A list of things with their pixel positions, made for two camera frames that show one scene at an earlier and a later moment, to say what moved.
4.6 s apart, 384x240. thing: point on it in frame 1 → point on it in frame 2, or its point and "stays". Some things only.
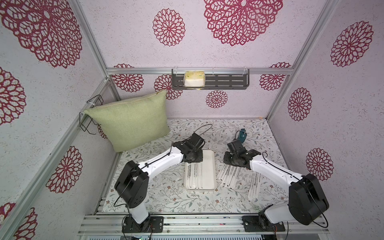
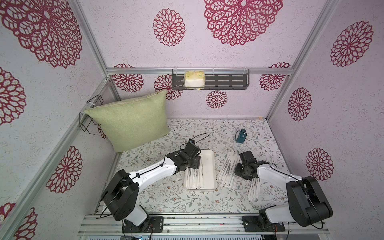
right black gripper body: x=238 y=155 → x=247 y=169
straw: x=201 y=175 stays
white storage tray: x=201 y=176 stays
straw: x=191 y=175 stays
